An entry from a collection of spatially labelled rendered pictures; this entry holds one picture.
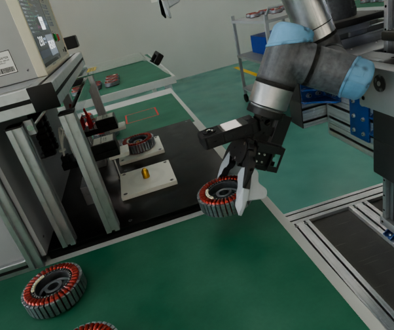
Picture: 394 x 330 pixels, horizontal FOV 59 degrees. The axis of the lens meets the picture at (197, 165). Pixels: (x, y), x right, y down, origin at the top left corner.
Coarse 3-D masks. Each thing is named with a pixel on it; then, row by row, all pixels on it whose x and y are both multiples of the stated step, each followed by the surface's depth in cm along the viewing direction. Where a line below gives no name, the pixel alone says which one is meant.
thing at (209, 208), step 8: (224, 176) 76; (232, 176) 74; (208, 184) 74; (216, 184) 74; (224, 184) 74; (232, 184) 73; (200, 192) 72; (208, 192) 72; (216, 192) 74; (224, 192) 72; (200, 200) 70; (208, 200) 68; (216, 200) 68; (224, 200) 67; (232, 200) 66; (208, 208) 68; (216, 208) 67; (224, 208) 66; (232, 208) 66; (216, 216) 68; (224, 216) 67
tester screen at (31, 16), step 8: (24, 0) 74; (32, 0) 82; (24, 8) 72; (32, 8) 79; (40, 8) 88; (32, 16) 76; (40, 16) 85; (32, 24) 74; (40, 24) 82; (32, 32) 72; (40, 32) 79; (48, 32) 90; (40, 48) 74; (48, 56) 81
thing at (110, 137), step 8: (104, 136) 92; (112, 136) 90; (96, 144) 87; (104, 144) 87; (112, 144) 87; (96, 152) 87; (104, 152) 88; (112, 152) 88; (120, 152) 90; (128, 152) 89; (72, 160) 87; (96, 160) 88; (64, 168) 87; (72, 168) 87
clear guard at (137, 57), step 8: (128, 56) 120; (136, 56) 114; (144, 56) 110; (96, 64) 121; (104, 64) 115; (112, 64) 110; (120, 64) 104; (128, 64) 102; (152, 64) 104; (88, 72) 105; (96, 72) 101; (168, 72) 106
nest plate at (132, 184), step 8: (168, 160) 103; (152, 168) 101; (160, 168) 99; (168, 168) 98; (128, 176) 99; (136, 176) 98; (152, 176) 96; (160, 176) 95; (168, 176) 94; (120, 184) 96; (128, 184) 95; (136, 184) 94; (144, 184) 93; (152, 184) 91; (160, 184) 90; (168, 184) 90; (176, 184) 91; (128, 192) 90; (136, 192) 89; (144, 192) 90
